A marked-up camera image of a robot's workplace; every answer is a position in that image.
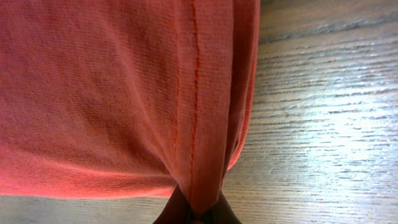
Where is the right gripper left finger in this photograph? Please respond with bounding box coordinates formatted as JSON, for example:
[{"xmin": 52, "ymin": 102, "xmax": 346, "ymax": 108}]
[{"xmin": 153, "ymin": 186, "xmax": 193, "ymax": 224}]

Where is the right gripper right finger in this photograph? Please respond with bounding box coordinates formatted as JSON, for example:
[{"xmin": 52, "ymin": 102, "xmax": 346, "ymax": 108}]
[{"xmin": 205, "ymin": 191, "xmax": 242, "ymax": 224}]

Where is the orange t-shirt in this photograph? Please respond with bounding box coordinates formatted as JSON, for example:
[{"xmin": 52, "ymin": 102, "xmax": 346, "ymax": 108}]
[{"xmin": 1, "ymin": 0, "xmax": 260, "ymax": 214}]

